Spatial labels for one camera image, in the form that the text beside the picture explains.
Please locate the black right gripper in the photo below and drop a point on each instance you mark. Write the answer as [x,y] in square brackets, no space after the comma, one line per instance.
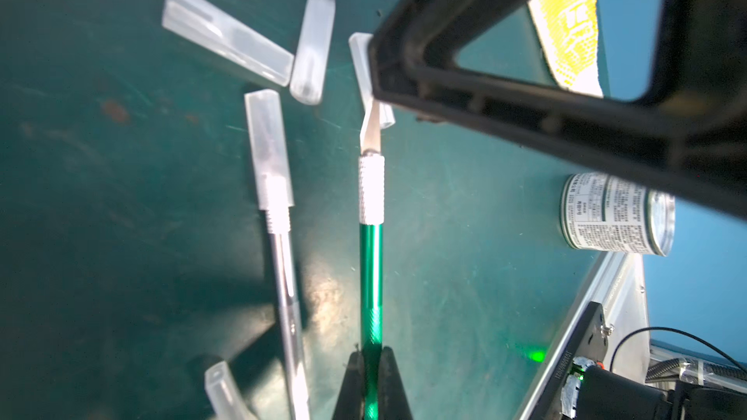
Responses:
[529,71]

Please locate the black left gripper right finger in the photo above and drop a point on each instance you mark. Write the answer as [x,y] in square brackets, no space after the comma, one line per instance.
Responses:
[391,394]

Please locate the translucent knife cap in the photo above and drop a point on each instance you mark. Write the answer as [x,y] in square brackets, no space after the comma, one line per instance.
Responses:
[359,43]
[224,395]
[211,28]
[310,66]

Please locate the yellow work glove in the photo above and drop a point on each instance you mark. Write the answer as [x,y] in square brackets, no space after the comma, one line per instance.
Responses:
[569,37]

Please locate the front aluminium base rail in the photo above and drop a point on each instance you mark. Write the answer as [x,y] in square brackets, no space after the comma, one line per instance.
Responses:
[611,304]

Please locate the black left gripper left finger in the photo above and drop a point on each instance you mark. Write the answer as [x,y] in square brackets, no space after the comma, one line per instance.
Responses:
[351,398]

